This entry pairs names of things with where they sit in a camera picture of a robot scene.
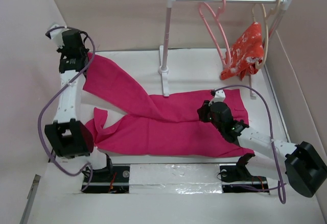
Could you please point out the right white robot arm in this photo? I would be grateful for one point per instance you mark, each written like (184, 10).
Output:
(301, 163)

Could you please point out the metal side rail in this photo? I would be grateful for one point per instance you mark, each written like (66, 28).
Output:
(30, 200)

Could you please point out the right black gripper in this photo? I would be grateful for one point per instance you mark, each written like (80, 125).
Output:
(202, 111)

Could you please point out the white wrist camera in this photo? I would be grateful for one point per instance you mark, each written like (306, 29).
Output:
(55, 34)
(218, 96)

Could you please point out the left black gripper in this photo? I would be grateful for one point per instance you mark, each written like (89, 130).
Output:
(61, 50)

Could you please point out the beige wooden hanger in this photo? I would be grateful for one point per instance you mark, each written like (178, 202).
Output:
(265, 16)

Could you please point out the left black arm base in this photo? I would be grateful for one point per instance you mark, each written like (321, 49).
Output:
(112, 179)

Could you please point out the white clothes rack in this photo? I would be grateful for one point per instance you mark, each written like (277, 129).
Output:
(216, 8)

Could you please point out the magenta pink trousers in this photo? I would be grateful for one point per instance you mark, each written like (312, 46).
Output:
(153, 124)

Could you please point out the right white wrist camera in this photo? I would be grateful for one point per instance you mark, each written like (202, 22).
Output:
(218, 96)

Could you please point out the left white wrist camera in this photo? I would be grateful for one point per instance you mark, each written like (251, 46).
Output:
(55, 34)

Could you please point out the orange floral garment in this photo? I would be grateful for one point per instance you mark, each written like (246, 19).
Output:
(245, 53)

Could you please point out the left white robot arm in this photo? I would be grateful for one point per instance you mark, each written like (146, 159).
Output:
(67, 135)

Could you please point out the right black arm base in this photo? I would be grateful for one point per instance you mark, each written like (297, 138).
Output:
(236, 178)

